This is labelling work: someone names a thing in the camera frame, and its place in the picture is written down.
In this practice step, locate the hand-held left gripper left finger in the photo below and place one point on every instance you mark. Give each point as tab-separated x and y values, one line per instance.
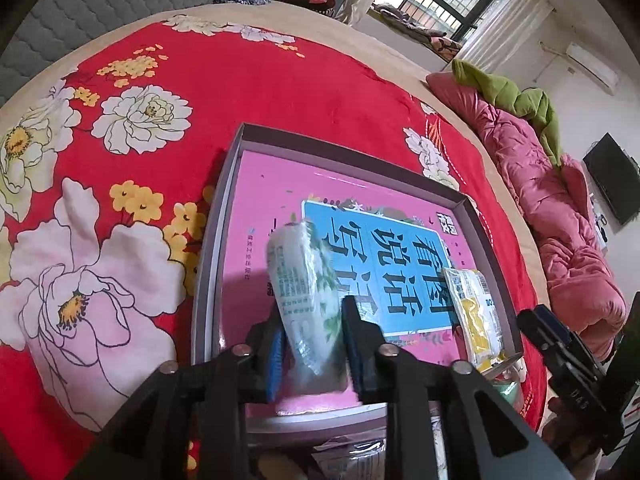
274	365

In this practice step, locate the pink quilt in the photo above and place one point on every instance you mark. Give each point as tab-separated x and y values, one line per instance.
550	200

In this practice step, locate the green blanket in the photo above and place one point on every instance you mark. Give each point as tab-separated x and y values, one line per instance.
500	90

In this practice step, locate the green patterned tissue packet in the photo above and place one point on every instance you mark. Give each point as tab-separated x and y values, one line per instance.
505	385

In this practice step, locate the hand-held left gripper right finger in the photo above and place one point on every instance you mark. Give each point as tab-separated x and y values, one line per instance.
352	355

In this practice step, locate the white green tissue packet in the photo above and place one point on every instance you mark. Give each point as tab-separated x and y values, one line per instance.
300	285

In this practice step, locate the red floral blanket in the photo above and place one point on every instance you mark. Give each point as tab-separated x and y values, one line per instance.
250	85

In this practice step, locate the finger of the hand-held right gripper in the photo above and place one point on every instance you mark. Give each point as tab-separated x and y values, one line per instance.
545	330

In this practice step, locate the black wall television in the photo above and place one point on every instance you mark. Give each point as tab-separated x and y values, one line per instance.
612	175

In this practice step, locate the yellow white tissue packet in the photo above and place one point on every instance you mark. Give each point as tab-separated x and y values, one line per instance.
475	310

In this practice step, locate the grey quilted headboard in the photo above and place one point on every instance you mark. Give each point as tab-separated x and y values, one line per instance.
100	10

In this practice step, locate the clear wrapped tissue packet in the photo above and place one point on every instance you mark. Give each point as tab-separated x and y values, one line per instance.
350	460

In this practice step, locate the patterned windowsill blanket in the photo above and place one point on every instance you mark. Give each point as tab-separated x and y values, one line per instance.
415	25

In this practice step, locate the white air conditioner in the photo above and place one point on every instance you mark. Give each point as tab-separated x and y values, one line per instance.
592	62

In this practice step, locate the grey cardboard box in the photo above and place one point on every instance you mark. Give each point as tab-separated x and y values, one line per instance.
220	240

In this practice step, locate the pink book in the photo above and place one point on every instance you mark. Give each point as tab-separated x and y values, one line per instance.
280	190

